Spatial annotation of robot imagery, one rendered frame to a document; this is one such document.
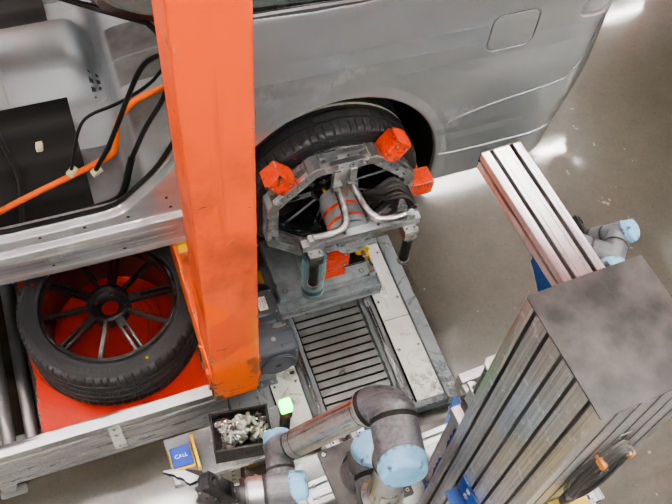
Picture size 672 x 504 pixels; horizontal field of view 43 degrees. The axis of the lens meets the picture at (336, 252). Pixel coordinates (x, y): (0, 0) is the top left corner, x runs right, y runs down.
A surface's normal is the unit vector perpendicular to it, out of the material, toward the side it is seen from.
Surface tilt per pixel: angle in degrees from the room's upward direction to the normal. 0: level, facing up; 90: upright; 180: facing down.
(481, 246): 0
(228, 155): 90
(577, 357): 0
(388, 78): 90
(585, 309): 0
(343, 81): 90
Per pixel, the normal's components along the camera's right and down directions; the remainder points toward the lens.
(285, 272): 0.07, -0.54
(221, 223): 0.34, 0.81
